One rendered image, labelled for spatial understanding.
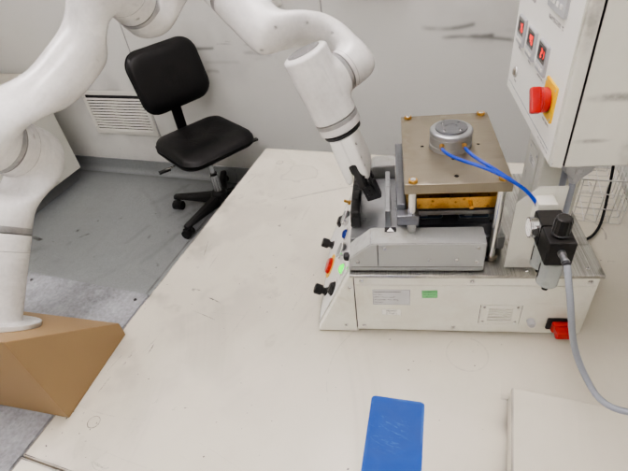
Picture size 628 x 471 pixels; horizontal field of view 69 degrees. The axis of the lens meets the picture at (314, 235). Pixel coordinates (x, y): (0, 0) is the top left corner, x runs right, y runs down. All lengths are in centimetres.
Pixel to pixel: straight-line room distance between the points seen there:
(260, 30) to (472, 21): 153
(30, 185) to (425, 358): 90
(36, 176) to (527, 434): 106
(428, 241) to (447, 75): 161
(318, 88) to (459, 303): 50
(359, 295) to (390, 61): 164
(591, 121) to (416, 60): 167
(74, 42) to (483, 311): 96
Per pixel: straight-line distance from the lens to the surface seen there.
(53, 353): 103
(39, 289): 146
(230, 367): 103
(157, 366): 109
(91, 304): 132
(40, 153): 111
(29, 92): 106
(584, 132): 78
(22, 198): 109
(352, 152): 88
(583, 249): 101
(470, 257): 89
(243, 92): 274
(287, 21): 91
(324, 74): 83
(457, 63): 237
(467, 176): 84
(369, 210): 98
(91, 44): 104
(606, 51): 74
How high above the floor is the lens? 156
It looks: 39 degrees down
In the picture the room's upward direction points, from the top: 9 degrees counter-clockwise
